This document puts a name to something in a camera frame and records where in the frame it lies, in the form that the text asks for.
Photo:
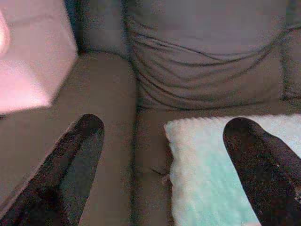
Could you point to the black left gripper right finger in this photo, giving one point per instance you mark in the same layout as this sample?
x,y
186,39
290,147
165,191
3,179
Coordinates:
x,y
270,179

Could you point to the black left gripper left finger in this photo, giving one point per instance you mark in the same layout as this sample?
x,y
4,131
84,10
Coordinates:
x,y
68,169

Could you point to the turquoise dotted pillow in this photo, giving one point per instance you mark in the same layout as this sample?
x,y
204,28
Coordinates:
x,y
202,169

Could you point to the dark fabric sofa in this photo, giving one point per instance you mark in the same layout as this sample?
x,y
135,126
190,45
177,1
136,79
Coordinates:
x,y
105,82

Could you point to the wrinkled sofa back cushion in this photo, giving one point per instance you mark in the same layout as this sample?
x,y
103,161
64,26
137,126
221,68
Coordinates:
x,y
207,58

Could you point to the white plastic box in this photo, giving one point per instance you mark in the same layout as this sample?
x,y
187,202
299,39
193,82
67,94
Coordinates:
x,y
33,58

